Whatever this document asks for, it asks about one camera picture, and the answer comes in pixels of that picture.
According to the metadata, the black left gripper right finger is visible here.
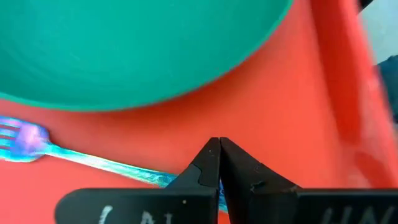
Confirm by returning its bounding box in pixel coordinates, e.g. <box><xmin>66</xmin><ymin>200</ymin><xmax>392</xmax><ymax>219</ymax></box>
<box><xmin>220</xmin><ymin>136</ymin><xmax>398</xmax><ymax>224</ymax></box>

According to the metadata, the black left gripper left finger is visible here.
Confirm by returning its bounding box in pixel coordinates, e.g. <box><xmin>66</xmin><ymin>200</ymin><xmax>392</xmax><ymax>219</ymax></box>
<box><xmin>54</xmin><ymin>136</ymin><xmax>221</xmax><ymax>224</ymax></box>

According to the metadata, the iridescent blue purple fork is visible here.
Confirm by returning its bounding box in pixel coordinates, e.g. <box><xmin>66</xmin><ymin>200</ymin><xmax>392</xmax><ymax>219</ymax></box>
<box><xmin>0</xmin><ymin>115</ymin><xmax>229</xmax><ymax>213</ymax></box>

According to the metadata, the green plastic bowl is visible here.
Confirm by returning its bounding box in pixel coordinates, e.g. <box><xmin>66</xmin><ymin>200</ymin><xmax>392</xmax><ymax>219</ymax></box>
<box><xmin>0</xmin><ymin>0</ymin><xmax>294</xmax><ymax>113</ymax></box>

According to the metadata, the red plastic tray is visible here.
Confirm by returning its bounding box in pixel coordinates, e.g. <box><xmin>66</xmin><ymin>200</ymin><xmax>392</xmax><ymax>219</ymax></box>
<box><xmin>0</xmin><ymin>0</ymin><xmax>398</xmax><ymax>224</ymax></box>

